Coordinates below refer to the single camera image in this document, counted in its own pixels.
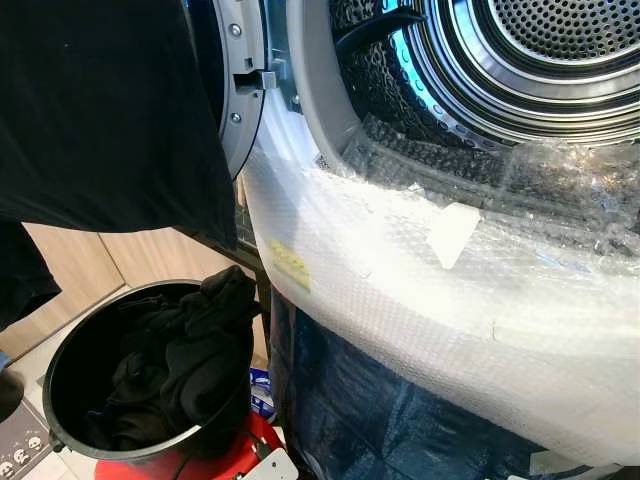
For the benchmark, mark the grey rubber door gasket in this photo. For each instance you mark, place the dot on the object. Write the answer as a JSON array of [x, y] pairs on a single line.
[[310, 70]]

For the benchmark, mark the clear bubble wrap sheet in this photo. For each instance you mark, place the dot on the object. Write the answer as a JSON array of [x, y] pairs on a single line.
[[420, 300]]

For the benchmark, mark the white washing machine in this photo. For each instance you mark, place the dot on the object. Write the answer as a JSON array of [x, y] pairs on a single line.
[[283, 115]]

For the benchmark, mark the yellow sticker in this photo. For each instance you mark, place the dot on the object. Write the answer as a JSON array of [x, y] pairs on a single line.
[[290, 265]]

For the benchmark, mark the white tape piece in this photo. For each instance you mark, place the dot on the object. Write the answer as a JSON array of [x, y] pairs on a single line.
[[450, 235]]

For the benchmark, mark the wooden cabinet panel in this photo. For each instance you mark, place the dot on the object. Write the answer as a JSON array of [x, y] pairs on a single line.
[[120, 260]]

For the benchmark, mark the perforated steel washer drum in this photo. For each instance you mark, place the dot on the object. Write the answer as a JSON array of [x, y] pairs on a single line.
[[540, 60]]

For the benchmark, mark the blue white package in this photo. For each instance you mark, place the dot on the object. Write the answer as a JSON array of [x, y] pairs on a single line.
[[262, 390]]

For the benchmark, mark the round washer door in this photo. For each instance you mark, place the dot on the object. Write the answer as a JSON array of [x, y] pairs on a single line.
[[240, 60]]

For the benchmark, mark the black hanging cloth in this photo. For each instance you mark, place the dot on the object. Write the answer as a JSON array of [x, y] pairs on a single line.
[[100, 100]]

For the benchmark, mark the black round bucket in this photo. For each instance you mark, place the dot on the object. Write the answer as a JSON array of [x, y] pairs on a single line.
[[60, 360]]

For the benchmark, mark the black clothes pile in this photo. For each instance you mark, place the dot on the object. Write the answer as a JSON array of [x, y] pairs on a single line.
[[190, 340]]

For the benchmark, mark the black cloth piece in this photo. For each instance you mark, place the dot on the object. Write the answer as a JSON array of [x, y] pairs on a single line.
[[20, 270]]

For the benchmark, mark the grey floor socket strip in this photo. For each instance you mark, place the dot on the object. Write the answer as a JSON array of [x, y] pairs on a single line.
[[20, 445]]

